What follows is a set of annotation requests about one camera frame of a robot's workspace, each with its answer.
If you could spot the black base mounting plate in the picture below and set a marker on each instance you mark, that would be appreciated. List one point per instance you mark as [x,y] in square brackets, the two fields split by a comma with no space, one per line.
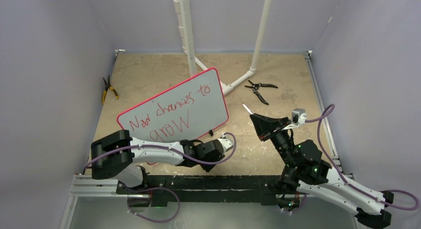
[159,190]

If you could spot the yellow handled pliers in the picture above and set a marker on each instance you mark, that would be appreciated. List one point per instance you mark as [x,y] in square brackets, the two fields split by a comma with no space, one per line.
[108,86]

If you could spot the red framed whiteboard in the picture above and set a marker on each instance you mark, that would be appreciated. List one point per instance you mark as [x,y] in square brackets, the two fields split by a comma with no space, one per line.
[187,111]

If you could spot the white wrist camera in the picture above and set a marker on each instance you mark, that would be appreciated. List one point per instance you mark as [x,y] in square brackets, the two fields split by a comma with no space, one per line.
[228,141]
[298,118]

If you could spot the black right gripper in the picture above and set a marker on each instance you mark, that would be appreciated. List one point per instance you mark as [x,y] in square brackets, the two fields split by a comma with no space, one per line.
[264,125]

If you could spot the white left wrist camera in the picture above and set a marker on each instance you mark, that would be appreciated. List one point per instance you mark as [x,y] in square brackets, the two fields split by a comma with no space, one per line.
[228,141]

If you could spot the metal corner bracket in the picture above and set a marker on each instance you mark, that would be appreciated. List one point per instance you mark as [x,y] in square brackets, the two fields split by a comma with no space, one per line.
[118,51]

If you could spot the red capped whiteboard marker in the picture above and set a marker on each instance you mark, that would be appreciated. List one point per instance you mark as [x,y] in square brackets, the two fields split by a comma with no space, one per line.
[247,109]

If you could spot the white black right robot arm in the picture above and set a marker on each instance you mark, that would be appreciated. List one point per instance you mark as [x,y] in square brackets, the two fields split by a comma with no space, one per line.
[306,172]

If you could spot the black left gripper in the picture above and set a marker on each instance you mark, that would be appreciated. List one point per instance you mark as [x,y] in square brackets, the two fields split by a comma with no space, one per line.
[207,167]

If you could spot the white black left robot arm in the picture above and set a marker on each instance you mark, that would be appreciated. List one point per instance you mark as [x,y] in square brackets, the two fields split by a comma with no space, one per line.
[115,156]

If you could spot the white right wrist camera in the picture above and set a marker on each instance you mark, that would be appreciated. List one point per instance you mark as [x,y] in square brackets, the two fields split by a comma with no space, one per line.
[298,118]

